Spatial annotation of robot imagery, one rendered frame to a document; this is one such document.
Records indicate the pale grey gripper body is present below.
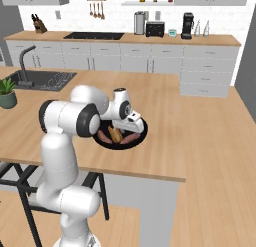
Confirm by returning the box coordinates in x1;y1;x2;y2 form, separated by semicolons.
113;117;146;135

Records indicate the reddish brown sausage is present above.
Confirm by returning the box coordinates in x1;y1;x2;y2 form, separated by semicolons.
119;133;141;145
96;129;114;144

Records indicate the black bowl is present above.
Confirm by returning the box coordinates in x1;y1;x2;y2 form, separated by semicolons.
92;116;149;151

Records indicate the grey base cupboard run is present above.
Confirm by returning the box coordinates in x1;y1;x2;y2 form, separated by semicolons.
5;39;241;99

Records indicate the dark grey sink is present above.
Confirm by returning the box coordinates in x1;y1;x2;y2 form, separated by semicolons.
4;69;78;92

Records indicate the black hob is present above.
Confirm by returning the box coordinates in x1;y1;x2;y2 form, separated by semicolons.
62;31;126;41

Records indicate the black toaster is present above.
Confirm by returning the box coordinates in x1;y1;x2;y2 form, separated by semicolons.
145;20;166;38

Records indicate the silver canister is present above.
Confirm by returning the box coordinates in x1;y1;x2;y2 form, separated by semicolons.
133;10;148;36

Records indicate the black coffee machine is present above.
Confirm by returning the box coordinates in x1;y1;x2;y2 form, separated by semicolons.
180;12;196;41

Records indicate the clear glass bottle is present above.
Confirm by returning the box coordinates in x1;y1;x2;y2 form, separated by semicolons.
202;19;211;38
193;19;201;38

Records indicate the dark grey tap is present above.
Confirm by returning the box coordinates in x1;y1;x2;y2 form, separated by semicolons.
17;45;37;88

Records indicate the black metal stool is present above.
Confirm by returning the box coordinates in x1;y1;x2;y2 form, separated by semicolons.
0;162;111;247

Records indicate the green plant in grey pot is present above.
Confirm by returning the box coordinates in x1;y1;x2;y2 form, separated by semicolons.
0;77;18;110

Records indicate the wooden knife block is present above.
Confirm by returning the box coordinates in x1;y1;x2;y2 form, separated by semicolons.
30;13;48;35

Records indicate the grey tall cabinet unit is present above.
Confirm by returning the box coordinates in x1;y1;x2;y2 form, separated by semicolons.
0;0;25;68

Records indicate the white wall shelf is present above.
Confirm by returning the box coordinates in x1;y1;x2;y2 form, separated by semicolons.
120;0;176;7

